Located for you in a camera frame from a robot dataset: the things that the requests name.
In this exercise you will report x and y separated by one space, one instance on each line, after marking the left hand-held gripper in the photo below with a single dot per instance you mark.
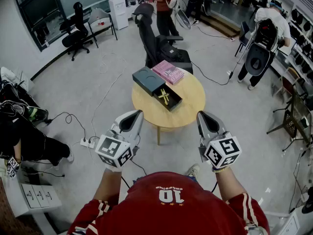
115 150

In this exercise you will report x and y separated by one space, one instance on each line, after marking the black office chair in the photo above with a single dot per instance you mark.
78 33
146 33

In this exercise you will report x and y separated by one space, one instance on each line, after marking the person's right forearm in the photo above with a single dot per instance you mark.
227 182

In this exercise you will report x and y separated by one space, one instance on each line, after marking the round wooden table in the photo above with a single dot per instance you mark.
185 106

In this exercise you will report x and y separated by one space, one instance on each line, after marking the wooden step platform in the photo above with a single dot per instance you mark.
220 23

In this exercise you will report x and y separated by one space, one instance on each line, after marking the black metal mesh chair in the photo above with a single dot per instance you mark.
288 121

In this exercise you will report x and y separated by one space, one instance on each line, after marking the wall shelf with black items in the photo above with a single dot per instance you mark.
305 26

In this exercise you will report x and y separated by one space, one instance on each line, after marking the black backpack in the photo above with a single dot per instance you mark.
171 50

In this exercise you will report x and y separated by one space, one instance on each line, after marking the white power strip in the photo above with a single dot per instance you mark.
86 143

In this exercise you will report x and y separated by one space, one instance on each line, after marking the person's white sneaker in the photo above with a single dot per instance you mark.
194 169

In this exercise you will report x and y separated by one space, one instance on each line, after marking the grey shell chair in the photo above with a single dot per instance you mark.
97 15

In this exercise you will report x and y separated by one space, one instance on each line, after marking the white water dispenser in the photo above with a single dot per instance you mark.
118 11

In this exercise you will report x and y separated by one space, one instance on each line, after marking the low white cabinet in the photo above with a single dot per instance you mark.
39 195

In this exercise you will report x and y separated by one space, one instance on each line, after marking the dark framed window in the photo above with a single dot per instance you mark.
36 6

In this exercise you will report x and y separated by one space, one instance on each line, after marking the yellow cutlery piece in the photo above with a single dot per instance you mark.
162 92
166 101

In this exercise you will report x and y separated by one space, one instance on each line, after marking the red chair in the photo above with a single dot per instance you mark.
288 84

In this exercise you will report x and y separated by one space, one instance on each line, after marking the person's left hand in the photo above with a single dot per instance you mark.
113 169

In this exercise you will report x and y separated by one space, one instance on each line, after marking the person's left forearm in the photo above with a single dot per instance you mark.
107 185

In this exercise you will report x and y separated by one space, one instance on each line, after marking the pink book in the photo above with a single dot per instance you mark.
168 72

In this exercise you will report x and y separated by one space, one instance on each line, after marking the dark blue chair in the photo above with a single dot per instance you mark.
244 29

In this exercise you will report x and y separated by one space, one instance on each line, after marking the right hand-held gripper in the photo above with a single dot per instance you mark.
223 152

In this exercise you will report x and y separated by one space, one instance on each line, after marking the person's red jersey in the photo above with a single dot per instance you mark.
171 217

